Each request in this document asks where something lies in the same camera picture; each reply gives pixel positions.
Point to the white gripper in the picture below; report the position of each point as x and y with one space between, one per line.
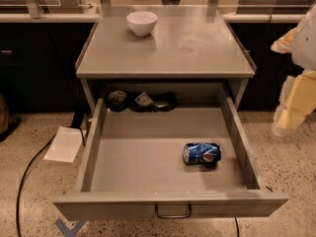
306 44

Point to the crushed blue pepsi can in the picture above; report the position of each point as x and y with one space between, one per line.
200 153

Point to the grey cabinet counter unit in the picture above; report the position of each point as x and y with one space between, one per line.
188 42

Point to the grey open drawer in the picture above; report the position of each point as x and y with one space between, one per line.
133 161

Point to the black device with tag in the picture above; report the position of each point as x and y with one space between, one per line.
144 103

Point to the white ceramic bowl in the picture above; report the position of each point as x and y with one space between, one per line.
142 23

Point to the black tape roll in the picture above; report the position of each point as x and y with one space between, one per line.
117 101

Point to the white paper sheet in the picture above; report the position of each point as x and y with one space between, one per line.
65 145

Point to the black metal drawer handle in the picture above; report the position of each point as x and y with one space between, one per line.
173 211

